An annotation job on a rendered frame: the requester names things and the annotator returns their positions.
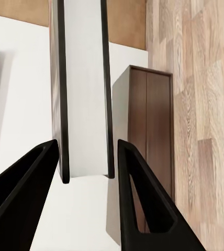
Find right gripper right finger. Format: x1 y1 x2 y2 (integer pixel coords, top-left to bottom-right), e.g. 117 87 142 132
117 139 206 251

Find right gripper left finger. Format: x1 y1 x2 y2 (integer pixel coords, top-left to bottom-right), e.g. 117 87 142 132
0 139 59 251

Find hardback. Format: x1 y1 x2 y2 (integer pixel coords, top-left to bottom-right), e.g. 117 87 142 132
48 0 115 184

